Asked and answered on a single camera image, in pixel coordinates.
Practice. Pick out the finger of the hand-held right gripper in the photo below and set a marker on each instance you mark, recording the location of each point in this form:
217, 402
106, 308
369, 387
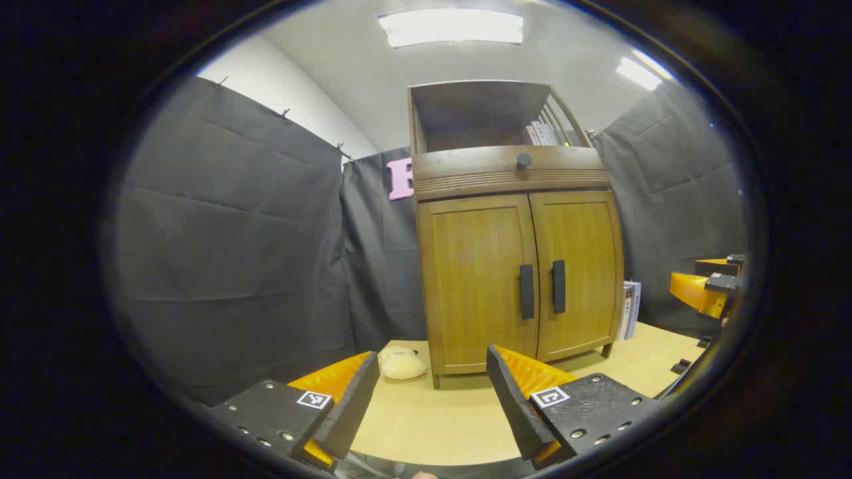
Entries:
719, 269
692, 291

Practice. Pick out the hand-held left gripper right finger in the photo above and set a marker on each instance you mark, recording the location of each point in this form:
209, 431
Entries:
512, 406

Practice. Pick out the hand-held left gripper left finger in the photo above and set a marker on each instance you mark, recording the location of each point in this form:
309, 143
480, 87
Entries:
356, 399

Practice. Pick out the wooden cabinet door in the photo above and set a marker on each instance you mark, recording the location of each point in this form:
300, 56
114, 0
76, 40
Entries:
472, 279
589, 253

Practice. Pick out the wooden double-door shoe cabinet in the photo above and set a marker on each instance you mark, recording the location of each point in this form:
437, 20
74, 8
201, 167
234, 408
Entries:
506, 174

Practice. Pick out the small black block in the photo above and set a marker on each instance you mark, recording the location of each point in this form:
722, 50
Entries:
680, 366
703, 342

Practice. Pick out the blue-grey book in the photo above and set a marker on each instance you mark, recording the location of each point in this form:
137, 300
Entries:
637, 306

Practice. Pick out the cream plush toy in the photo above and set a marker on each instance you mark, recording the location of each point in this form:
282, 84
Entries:
403, 364

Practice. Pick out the grey shelf book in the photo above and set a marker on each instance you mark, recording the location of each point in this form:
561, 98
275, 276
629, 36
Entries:
558, 135

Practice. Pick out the black backdrop cloth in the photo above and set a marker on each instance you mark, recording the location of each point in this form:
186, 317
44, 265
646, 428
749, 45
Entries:
233, 233

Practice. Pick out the small ceiling light panel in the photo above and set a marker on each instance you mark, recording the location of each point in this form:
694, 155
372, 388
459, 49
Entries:
639, 72

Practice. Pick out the black round drawer knob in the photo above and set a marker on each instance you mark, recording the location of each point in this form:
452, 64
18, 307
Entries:
524, 161

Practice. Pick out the white shelf book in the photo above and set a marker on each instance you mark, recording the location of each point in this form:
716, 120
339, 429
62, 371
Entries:
542, 133

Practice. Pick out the small backdrop clip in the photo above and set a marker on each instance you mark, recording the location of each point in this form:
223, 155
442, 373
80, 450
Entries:
283, 114
219, 82
340, 148

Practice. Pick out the large ceiling light panel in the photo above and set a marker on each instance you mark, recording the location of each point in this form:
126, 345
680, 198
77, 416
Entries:
452, 26

